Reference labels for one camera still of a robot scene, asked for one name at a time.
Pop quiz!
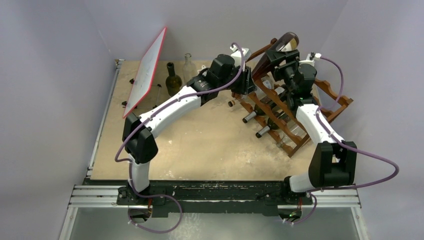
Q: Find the clear bottle in rack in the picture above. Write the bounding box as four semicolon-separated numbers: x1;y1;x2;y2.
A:
256;75;285;99

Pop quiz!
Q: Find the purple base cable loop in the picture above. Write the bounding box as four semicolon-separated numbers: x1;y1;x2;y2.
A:
127;193;185;235

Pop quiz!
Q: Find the silver capped bottle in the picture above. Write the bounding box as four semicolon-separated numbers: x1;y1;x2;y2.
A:
255;112;299;139
242;100;277;124

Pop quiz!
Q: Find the wooden wine rack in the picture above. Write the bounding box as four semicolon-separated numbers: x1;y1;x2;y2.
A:
228;32;353;157

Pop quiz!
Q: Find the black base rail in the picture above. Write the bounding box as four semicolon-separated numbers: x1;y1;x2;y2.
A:
67;179;362;219

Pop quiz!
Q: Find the gold capped red wine bottle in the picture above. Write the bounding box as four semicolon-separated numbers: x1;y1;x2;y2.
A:
251;32;300;79

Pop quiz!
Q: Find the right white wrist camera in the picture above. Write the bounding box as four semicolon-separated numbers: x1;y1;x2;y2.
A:
299;52;322;67

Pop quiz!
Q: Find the dark green wine bottle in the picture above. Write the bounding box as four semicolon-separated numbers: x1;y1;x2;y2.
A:
165;62;183;97

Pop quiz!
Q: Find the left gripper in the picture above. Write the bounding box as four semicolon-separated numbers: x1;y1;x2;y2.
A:
218;64;256;95

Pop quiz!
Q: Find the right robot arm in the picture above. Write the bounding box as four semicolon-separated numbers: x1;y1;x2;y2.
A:
273;52;357;204

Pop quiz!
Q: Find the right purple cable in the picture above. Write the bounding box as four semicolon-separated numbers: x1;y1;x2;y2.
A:
306;55;400;193

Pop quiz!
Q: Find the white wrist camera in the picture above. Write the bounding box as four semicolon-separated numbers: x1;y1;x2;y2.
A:
299;52;322;67
230;46;252;67

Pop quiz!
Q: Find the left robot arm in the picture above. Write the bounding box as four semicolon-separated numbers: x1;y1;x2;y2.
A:
120;54;256;205

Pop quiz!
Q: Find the red framed whiteboard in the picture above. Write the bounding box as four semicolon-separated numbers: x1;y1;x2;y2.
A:
122;26;168;119

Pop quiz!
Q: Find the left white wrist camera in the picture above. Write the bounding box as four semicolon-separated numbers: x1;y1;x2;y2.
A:
230;46;252;67

